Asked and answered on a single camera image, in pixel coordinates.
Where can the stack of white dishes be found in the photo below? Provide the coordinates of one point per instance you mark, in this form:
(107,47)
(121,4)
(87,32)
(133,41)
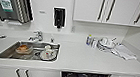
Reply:
(106,44)

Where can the orange bowl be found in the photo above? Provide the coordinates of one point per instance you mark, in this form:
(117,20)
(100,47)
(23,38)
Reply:
(23,48)

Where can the white double-door sink cabinet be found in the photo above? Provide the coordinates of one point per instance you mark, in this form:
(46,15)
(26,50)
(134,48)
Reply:
(22,75)

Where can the chrome faucet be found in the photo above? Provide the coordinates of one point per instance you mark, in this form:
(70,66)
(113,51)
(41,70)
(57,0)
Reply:
(36,36)

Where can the stainless steel sink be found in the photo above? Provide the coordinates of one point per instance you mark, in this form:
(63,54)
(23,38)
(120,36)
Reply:
(5,54)

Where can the black soap dispenser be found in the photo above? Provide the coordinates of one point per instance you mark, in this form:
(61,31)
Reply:
(58,17)

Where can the white cup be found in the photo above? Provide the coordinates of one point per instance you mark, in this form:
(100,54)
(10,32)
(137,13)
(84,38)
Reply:
(47,52)

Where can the small blue white bottle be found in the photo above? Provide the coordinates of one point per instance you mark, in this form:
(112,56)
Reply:
(89,40)

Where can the steel paper towel dispenser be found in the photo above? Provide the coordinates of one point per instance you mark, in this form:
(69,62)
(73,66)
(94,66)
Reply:
(10,5)

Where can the white three-door wall cabinet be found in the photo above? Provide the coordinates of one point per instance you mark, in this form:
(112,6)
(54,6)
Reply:
(112,7)

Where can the white wall outlet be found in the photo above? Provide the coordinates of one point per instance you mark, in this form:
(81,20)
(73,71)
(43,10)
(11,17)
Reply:
(73,28)

